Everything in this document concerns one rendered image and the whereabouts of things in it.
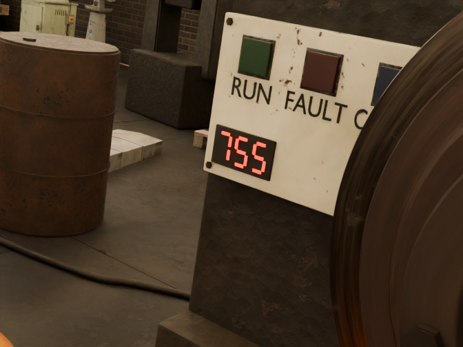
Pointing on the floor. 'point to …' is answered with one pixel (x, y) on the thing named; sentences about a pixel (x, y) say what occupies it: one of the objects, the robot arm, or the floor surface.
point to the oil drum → (55, 132)
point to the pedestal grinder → (97, 20)
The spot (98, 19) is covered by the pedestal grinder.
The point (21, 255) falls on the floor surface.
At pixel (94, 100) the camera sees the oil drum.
